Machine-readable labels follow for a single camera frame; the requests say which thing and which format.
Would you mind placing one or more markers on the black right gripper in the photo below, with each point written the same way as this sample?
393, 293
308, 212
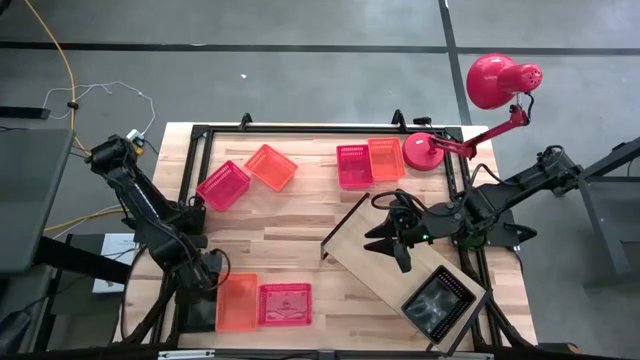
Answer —
412, 227

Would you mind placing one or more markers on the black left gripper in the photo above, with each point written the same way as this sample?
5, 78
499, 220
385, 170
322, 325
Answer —
200, 280

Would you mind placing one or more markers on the orange plastic slotted basket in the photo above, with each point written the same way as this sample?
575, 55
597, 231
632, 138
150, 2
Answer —
237, 305
271, 167
386, 159

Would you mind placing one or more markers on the red plastic slotted basket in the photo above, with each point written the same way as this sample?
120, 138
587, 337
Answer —
285, 305
223, 186
354, 167

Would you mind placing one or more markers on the black plastic slotted basket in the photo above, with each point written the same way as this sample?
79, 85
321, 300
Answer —
437, 305

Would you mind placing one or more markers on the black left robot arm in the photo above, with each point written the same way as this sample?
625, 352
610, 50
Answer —
140, 200

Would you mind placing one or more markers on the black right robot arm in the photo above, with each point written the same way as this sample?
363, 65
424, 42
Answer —
520, 187

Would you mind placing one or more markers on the white paper sheet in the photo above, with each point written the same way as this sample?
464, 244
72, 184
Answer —
112, 260

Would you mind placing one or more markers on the white power adapter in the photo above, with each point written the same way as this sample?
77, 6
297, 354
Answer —
135, 135

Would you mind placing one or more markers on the grey side table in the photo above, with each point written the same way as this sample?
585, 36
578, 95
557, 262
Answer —
30, 200

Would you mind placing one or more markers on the red desk lamp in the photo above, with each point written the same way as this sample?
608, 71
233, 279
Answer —
495, 80

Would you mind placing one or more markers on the grey metal stand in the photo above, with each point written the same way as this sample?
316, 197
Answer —
605, 210

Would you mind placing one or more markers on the black floor bar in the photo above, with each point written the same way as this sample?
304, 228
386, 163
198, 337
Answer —
22, 112

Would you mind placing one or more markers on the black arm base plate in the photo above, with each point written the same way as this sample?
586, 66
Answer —
506, 235

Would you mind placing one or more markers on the black metal table frame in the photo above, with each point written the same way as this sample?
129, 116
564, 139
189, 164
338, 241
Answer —
300, 129

